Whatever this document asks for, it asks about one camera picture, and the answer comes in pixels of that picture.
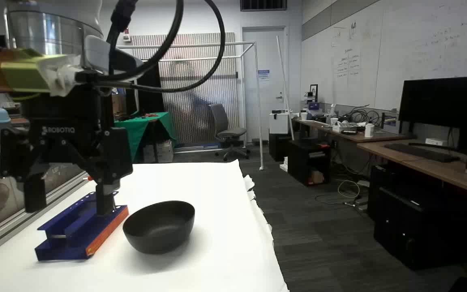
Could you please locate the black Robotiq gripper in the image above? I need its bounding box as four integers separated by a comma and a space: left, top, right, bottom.
0, 79, 137, 219

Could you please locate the black bowl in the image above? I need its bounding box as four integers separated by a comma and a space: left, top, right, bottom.
122, 199, 198, 256

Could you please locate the blue perforated metal rack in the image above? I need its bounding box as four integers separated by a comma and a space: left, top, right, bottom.
34, 191, 122, 263

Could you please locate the green table cloth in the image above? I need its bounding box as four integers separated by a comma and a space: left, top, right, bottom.
116, 110, 179, 164

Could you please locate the grey office chair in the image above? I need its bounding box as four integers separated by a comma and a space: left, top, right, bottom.
210, 102, 252, 162

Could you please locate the black box by door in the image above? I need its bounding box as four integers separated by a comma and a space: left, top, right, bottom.
268, 131, 292, 164

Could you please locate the white door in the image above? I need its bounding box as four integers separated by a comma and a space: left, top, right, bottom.
242, 26, 291, 143

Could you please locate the small black floor cabinet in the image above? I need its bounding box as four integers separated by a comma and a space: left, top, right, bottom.
287, 138, 333, 188

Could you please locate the ceiling air vent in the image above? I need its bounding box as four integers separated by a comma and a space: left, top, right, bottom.
239, 0, 289, 11

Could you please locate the large black under-desk cabinet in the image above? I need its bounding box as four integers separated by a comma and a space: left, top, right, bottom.
372, 162, 467, 272

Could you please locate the black keyboard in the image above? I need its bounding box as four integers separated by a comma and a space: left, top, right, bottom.
385, 141, 463, 164

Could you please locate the wooden desk with monitor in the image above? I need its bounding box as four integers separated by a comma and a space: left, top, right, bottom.
355, 138, 467, 204

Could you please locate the black computer monitor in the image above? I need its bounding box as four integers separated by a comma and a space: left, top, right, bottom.
398, 75, 467, 154

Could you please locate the orange handled metal tool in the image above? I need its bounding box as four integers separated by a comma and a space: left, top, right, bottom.
85, 204, 130, 259

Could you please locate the aluminium table edge rail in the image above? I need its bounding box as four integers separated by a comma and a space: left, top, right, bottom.
0, 170, 93, 263

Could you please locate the green orange camera mount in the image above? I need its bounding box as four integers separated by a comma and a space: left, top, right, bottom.
0, 47, 85, 100

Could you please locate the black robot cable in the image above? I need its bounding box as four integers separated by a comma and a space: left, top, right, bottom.
77, 0, 227, 94

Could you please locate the white pipe frame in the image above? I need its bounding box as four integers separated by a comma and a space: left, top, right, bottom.
119, 40, 266, 172

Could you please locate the cluttered wooden wall desk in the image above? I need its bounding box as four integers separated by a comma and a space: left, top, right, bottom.
292, 117, 415, 146

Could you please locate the wall whiteboard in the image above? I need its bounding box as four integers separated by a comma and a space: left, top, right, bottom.
300, 0, 467, 112

